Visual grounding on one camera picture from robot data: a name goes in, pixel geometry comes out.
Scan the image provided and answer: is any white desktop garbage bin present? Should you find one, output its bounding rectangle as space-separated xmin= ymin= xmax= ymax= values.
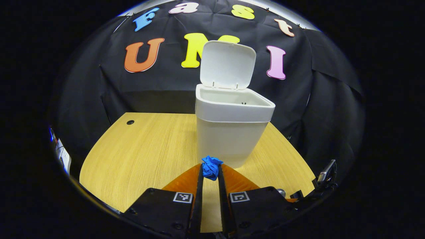
xmin=195 ymin=40 xmax=276 ymax=169

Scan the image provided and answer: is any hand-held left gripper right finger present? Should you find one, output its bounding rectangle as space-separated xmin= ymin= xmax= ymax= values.
xmin=217 ymin=163 xmax=301 ymax=239

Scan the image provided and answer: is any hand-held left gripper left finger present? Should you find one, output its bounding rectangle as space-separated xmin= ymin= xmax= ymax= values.
xmin=121 ymin=163 xmax=204 ymax=239

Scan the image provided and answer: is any blue paper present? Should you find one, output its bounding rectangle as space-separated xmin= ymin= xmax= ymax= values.
xmin=201 ymin=155 xmax=223 ymax=181

